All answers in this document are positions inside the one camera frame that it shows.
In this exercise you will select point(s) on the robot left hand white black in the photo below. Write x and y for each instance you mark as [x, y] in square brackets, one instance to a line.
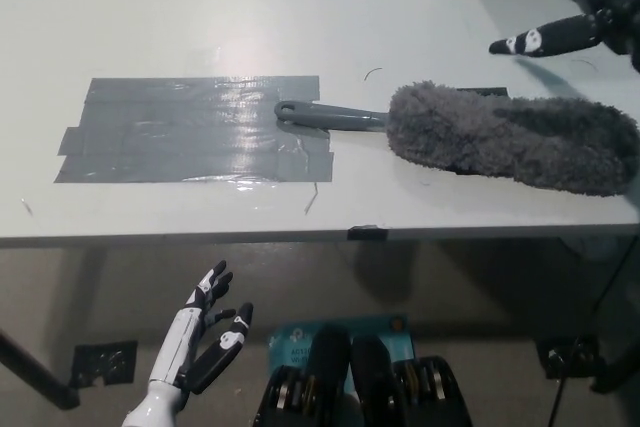
[182, 342]

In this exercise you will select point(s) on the grey duct tape patch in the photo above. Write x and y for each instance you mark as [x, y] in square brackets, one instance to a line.
[190, 132]

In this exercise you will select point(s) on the grey fluffy duster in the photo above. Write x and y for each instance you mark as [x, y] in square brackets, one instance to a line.
[500, 139]

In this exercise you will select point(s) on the teal cardboard box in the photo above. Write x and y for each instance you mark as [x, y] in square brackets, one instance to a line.
[290, 347]

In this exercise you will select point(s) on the black tape square patch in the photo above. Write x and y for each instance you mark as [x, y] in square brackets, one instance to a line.
[492, 91]

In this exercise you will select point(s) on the thin loose tape thread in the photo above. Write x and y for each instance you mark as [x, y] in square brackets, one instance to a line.
[312, 199]

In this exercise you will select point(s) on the black table leg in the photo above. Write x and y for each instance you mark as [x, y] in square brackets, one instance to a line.
[35, 377]
[617, 374]

